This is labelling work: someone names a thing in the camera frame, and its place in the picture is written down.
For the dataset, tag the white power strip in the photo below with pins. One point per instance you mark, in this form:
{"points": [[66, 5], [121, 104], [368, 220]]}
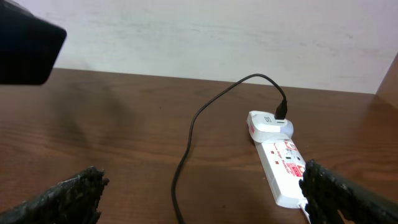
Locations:
{"points": [[284, 167]]}

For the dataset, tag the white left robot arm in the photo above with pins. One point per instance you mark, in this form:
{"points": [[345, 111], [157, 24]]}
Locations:
{"points": [[29, 46]]}

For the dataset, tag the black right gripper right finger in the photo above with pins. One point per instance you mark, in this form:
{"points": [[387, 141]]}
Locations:
{"points": [[333, 199]]}

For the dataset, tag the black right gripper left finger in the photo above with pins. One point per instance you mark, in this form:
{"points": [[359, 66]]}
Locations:
{"points": [[73, 201]]}

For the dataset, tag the white USB charger adapter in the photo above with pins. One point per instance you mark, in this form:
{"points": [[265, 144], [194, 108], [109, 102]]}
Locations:
{"points": [[263, 127]]}

